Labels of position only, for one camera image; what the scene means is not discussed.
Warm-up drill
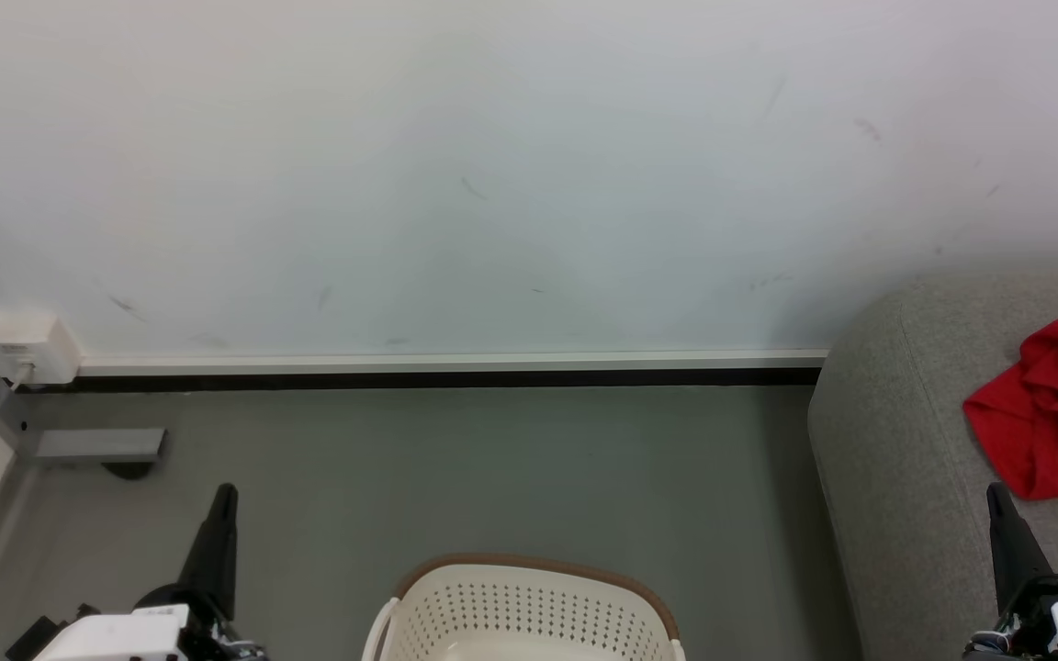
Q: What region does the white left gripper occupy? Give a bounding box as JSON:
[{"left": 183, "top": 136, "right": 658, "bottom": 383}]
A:
[{"left": 31, "top": 483, "right": 269, "bottom": 661}]

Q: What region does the red and white jersey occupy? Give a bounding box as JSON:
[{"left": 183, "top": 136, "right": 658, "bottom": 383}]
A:
[{"left": 962, "top": 318, "right": 1058, "bottom": 502}]

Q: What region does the grey fabric sofa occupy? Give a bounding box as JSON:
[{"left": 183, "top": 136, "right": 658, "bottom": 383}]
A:
[{"left": 807, "top": 267, "right": 1058, "bottom": 661}]

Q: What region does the black skirting strip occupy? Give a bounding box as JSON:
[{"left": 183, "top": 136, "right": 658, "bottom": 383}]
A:
[{"left": 13, "top": 368, "right": 824, "bottom": 395}]

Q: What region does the cream perforated laundry basket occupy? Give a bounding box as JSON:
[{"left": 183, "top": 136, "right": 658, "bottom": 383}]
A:
[{"left": 361, "top": 554, "right": 687, "bottom": 661}]

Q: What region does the grey metal floor bracket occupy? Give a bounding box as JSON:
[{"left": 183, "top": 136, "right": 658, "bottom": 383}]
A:
[{"left": 33, "top": 428, "right": 168, "bottom": 464}]

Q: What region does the white wall socket box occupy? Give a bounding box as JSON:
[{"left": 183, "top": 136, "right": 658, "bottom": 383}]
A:
[{"left": 0, "top": 310, "right": 82, "bottom": 387}]

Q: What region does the white wall trunking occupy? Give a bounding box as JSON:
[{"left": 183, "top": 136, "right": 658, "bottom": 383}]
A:
[{"left": 77, "top": 348, "right": 829, "bottom": 376}]

